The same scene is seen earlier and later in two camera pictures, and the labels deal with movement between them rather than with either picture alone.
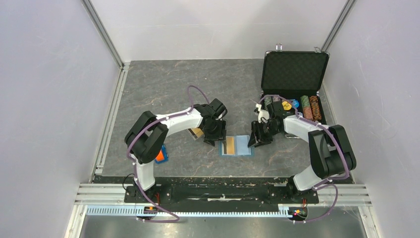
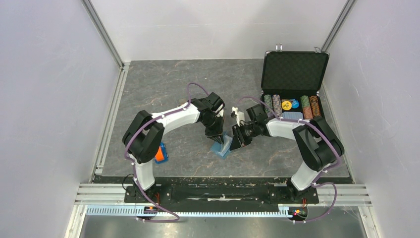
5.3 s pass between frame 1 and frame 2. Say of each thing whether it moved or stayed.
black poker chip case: stayed
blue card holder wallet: moved
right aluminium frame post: stayed
